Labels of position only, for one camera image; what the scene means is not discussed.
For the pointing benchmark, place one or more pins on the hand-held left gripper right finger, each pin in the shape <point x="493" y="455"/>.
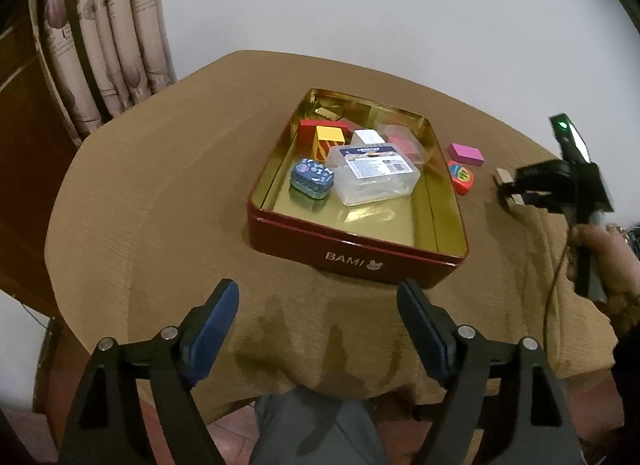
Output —
<point x="422" y="332"/>

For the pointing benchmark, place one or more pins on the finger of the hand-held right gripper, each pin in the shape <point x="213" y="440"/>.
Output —
<point x="542" y="172"/>
<point x="537" y="200"/>

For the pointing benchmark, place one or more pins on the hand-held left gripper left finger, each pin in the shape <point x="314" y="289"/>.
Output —
<point x="212" y="330"/>

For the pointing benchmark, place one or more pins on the red and gold tin box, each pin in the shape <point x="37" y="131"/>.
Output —
<point x="350" y="255"/>

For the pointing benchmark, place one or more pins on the clear case with red insert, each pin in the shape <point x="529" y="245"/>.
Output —
<point x="405" y="142"/>

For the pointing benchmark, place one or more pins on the clear plastic box with label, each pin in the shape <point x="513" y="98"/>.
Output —
<point x="372" y="180"/>

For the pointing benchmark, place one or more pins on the white black-zigzag cube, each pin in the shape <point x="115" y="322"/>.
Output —
<point x="367" y="137"/>

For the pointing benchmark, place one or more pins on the blue hexagonal tin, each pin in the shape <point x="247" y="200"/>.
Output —
<point x="312" y="176"/>

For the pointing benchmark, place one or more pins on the yellow red-striped cube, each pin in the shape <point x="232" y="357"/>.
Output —
<point x="330" y="135"/>

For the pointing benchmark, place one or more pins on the red rectangular block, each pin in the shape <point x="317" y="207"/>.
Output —
<point x="307" y="132"/>

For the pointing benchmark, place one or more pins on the person's right forearm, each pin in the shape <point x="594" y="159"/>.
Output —
<point x="629" y="335"/>

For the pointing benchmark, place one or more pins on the person's right hand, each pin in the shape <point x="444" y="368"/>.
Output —
<point x="610" y="255"/>

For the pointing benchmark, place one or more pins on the pink rectangular block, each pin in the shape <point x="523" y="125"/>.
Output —
<point x="465" y="152"/>

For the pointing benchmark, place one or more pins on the person's grey trouser leg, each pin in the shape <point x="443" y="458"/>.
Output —
<point x="310" y="425"/>

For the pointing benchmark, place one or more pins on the brown wooden door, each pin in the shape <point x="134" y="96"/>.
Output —
<point x="25" y="170"/>

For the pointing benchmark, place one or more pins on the beige patterned curtain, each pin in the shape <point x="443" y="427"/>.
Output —
<point x="115" y="45"/>

